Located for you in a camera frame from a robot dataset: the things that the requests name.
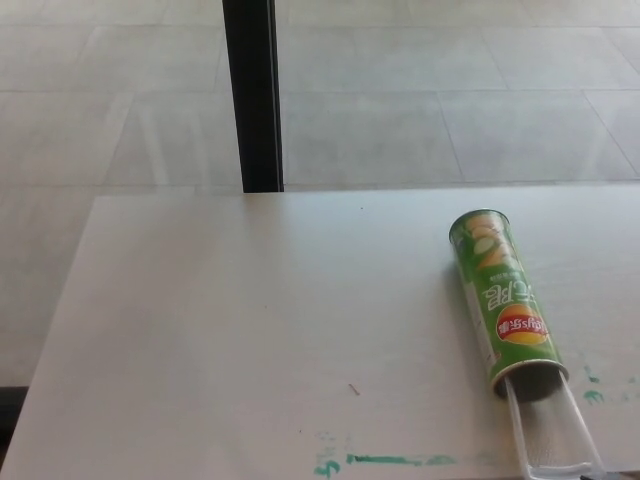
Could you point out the clear plastic chips tray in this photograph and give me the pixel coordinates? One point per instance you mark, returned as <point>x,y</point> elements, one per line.
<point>545,430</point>

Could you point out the green Lay's chips can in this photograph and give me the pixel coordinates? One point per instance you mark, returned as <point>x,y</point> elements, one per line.
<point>500,280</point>

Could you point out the black vertical window frame post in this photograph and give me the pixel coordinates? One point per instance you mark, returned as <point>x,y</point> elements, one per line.
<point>252,95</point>

